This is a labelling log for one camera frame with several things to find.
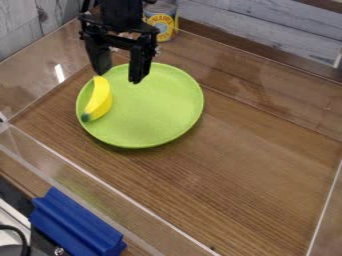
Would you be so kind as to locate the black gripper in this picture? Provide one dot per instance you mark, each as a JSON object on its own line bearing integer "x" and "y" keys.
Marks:
{"x": 132, "y": 35}

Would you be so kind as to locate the yellow toy banana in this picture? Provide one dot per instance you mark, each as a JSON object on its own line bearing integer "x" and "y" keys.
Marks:
{"x": 101, "y": 101}

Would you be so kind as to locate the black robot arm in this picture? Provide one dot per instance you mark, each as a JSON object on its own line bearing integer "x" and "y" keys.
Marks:
{"x": 118, "y": 10}

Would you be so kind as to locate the green round plate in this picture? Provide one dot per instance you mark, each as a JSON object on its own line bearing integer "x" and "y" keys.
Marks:
{"x": 152, "y": 113}

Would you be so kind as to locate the yellow pineapple can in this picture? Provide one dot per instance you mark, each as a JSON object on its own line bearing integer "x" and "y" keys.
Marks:
{"x": 162, "y": 15}

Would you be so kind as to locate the blue plastic clamp block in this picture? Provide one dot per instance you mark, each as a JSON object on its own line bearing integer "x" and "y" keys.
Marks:
{"x": 73, "y": 227}

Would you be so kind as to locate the clear acrylic enclosure wall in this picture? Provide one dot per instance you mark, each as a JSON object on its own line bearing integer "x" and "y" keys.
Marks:
{"x": 37, "y": 168}

